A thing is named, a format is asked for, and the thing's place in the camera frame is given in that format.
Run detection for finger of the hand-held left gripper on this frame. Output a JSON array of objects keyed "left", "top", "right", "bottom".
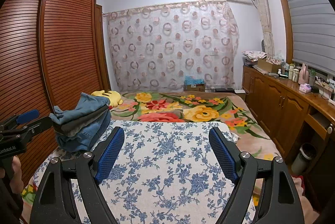
[
  {"left": 0, "top": 109, "right": 40, "bottom": 133},
  {"left": 16, "top": 116, "right": 53, "bottom": 137}
]

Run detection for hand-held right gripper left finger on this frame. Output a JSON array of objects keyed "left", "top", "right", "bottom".
[{"left": 30, "top": 126, "right": 125, "bottom": 224}]

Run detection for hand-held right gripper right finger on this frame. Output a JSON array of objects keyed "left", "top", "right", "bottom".
[{"left": 209, "top": 127, "right": 305, "bottom": 224}]

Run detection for person's left hand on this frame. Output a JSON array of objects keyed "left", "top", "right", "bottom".
[{"left": 13, "top": 156, "right": 24, "bottom": 188}]

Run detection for folded blue denim jeans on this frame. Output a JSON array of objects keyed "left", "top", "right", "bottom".
[{"left": 56, "top": 115, "right": 112, "bottom": 153}]

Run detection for white blue-floral mat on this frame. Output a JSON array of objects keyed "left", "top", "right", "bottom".
[{"left": 34, "top": 120, "right": 258, "bottom": 224}]

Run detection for yellow plush toy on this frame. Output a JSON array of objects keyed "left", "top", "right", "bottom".
[{"left": 91, "top": 90, "right": 123, "bottom": 107}]

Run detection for grey trash bin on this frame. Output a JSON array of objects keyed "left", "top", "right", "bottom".
[{"left": 291, "top": 143, "right": 314, "bottom": 175}]

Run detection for cardboard box with blue contents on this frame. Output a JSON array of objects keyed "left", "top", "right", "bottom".
[{"left": 183, "top": 75, "right": 206, "bottom": 92}]

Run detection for wooden sideboard cabinet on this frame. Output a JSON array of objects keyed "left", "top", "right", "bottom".
[{"left": 242, "top": 64, "right": 335, "bottom": 188}]

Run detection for brown slatted wardrobe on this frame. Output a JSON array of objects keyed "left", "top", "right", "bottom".
[{"left": 0, "top": 0, "right": 112, "bottom": 188}]

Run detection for open cardboard box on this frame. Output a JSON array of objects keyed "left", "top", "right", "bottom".
[{"left": 258, "top": 57, "right": 283, "bottom": 73}]

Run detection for stack of folded patterned cloths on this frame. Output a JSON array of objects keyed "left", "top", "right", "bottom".
[{"left": 242, "top": 50, "right": 267, "bottom": 66}]

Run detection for group of white toiletry bottles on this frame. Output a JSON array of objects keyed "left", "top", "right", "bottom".
[{"left": 277, "top": 62, "right": 300, "bottom": 83}]

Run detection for pink bottle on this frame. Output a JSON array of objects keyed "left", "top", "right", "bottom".
[{"left": 298, "top": 63, "right": 309, "bottom": 84}]

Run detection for tied lace side curtain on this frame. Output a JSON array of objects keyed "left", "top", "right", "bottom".
[{"left": 247, "top": 0, "right": 275, "bottom": 55}]

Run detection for grey striped window blind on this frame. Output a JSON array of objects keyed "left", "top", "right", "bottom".
[{"left": 277, "top": 0, "right": 335, "bottom": 74}]

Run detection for sheer ring-pattern curtain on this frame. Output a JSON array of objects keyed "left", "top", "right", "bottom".
[{"left": 105, "top": 0, "right": 240, "bottom": 92}]

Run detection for white power strip with cables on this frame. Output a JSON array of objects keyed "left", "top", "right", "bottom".
[{"left": 315, "top": 77, "right": 335, "bottom": 103}]

